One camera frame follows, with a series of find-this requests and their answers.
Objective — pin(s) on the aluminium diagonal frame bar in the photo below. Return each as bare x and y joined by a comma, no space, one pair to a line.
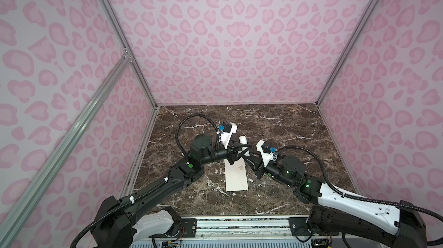
32,195

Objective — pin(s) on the aluminium corner frame post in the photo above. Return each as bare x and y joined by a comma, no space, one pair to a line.
118,30
352,41

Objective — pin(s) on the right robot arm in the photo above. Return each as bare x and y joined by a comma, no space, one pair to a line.
334,211

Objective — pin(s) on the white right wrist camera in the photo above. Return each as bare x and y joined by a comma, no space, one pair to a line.
267,151

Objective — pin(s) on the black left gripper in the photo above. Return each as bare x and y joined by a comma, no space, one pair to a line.
232,153

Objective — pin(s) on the cream white envelope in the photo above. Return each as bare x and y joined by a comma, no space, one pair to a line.
236,178

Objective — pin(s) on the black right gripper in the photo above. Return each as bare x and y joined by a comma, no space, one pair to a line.
258,172

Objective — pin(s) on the aluminium corner frame post left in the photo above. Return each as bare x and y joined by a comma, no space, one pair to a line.
118,30

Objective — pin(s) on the metal base rail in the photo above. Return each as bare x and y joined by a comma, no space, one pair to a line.
266,231

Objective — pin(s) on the aluminium corner frame post right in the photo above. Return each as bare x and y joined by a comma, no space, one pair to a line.
352,41

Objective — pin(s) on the white glue stick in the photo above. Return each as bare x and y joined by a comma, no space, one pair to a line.
244,142

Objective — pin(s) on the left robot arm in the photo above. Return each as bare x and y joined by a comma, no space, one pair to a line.
113,226

